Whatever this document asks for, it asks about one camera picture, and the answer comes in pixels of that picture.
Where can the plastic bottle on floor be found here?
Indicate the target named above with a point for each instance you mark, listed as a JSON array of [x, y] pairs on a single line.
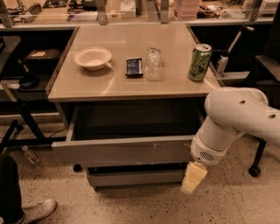
[[31, 156]]

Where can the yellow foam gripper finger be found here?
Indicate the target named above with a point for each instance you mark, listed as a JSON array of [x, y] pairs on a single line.
[[194, 174]]

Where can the grey drawer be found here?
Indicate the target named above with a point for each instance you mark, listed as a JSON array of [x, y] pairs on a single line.
[[115, 135], [135, 178]]

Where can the black office chair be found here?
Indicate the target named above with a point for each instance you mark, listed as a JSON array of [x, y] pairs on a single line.
[[265, 73]]

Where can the grey bottom drawer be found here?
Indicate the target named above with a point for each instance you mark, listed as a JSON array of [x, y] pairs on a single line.
[[135, 178]]

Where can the black desk frame left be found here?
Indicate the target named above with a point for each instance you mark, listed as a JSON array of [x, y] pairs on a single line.
[[8, 45]]

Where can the grey drawer cabinet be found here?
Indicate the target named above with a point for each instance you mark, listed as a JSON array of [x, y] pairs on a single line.
[[74, 85]]

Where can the dark blue snack packet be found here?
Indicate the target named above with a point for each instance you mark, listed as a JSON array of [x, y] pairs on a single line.
[[134, 68]]

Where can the black joystick device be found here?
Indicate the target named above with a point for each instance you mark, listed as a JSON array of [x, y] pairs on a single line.
[[29, 79]]

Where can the white sneaker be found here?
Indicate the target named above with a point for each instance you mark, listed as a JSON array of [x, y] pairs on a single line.
[[38, 211]]

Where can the green soda can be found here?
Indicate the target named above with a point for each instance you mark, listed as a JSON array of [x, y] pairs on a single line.
[[201, 55]]

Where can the black box on shelf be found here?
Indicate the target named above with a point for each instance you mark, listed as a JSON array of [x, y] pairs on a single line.
[[46, 58]]

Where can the grey top drawer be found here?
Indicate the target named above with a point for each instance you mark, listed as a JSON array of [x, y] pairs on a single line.
[[115, 135]]

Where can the clear plastic water bottle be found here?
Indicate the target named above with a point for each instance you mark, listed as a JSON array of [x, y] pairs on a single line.
[[153, 64]]

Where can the white paper bowl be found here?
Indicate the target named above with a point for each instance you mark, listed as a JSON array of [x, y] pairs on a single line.
[[93, 58]]

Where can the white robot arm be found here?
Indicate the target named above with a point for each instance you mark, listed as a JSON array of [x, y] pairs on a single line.
[[231, 112]]

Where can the white spray bottle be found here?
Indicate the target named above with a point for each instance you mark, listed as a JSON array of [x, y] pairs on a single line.
[[223, 59]]

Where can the dark trouser leg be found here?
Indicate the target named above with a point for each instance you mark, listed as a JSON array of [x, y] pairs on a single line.
[[10, 196]]

